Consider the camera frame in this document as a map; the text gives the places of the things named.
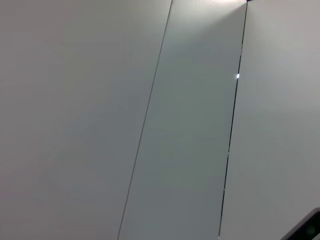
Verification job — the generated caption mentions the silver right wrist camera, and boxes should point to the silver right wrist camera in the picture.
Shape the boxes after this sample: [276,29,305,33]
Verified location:
[281,207,320,240]

